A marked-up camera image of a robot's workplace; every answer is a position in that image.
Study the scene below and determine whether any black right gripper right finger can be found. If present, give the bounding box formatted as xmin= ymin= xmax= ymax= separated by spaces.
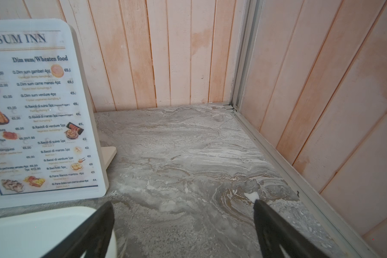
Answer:
xmin=253 ymin=200 xmax=327 ymax=258

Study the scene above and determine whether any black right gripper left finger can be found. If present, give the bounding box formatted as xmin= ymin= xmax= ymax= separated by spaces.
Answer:
xmin=44 ymin=202 xmax=115 ymax=258

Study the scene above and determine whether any right white menu holder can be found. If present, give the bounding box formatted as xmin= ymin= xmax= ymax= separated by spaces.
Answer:
xmin=0 ymin=19 xmax=109 ymax=209

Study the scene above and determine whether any white plastic tray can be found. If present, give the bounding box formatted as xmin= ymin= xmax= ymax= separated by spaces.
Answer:
xmin=0 ymin=206 xmax=118 ymax=258

